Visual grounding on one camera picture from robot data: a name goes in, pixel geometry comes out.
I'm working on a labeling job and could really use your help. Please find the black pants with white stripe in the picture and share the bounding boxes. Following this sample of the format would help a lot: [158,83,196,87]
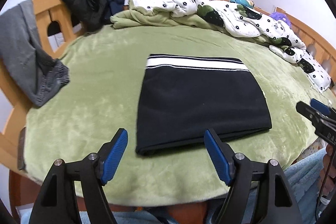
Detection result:
[135,54,272,156]

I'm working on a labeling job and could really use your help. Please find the person's right hand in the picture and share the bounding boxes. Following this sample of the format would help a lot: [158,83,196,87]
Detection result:
[318,144,336,200]

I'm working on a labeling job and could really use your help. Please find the green plush bed blanket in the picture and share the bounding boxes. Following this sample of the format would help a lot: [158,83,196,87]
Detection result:
[24,7,336,208]

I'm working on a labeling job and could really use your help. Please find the purple item on headboard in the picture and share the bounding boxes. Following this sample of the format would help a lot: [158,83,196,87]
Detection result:
[269,12,291,27]

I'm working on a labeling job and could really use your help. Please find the white flower-print quilt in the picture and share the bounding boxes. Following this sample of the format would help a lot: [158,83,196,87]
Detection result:
[128,0,334,92]

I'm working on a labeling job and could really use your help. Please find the grey jeans on footboard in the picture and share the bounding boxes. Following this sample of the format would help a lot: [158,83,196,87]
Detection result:
[1,0,70,107]

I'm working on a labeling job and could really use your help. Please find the teal patterned pillow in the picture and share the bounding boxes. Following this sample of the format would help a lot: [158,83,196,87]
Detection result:
[230,0,255,9]

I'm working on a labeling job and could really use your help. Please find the navy blue garment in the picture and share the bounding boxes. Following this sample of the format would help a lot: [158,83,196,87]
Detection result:
[102,0,125,24]

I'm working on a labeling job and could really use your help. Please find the wooden bed frame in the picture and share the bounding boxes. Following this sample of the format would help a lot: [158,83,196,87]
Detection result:
[0,0,336,214]

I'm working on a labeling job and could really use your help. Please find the black jacket on bed frame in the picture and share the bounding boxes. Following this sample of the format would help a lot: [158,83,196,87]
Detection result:
[62,0,108,32]

